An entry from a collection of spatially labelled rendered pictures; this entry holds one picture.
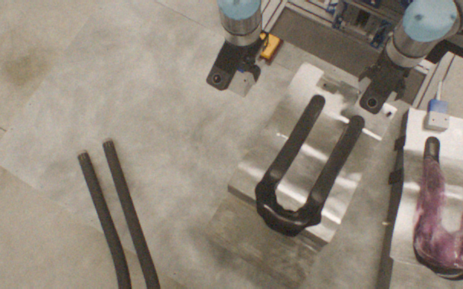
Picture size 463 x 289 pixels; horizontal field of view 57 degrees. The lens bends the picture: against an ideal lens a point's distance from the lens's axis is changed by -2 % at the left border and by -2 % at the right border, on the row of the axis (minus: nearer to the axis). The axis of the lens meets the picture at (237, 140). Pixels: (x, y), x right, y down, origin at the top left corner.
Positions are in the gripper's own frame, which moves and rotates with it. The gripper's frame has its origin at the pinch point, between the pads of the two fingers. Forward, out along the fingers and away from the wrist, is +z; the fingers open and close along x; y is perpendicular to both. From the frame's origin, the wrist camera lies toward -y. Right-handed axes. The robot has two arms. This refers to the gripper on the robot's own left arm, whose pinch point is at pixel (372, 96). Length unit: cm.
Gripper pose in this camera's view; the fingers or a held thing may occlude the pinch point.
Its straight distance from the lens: 108.6
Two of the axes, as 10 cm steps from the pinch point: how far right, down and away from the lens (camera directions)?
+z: 0.3, 2.6, 9.6
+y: 5.1, -8.3, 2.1
